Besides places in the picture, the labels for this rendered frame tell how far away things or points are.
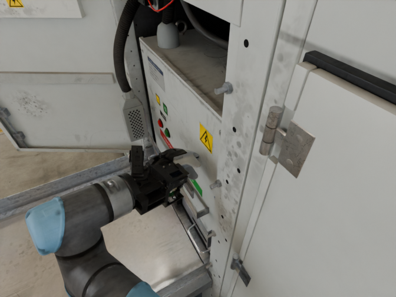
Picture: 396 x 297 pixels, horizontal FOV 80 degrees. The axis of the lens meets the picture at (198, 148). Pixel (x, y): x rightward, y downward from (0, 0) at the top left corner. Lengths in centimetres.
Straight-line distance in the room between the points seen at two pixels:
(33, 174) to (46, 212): 220
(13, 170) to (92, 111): 174
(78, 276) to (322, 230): 35
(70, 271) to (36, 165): 226
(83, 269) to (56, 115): 87
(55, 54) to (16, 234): 65
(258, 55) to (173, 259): 73
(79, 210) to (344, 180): 35
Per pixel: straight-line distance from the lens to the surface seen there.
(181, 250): 87
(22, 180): 262
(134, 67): 90
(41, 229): 41
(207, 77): 56
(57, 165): 258
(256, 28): 25
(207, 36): 40
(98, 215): 42
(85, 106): 112
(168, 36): 71
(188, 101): 54
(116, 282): 39
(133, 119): 86
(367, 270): 23
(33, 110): 125
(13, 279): 101
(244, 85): 27
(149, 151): 110
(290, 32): 22
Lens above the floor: 165
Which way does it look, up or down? 44 degrees down
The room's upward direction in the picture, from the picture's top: straight up
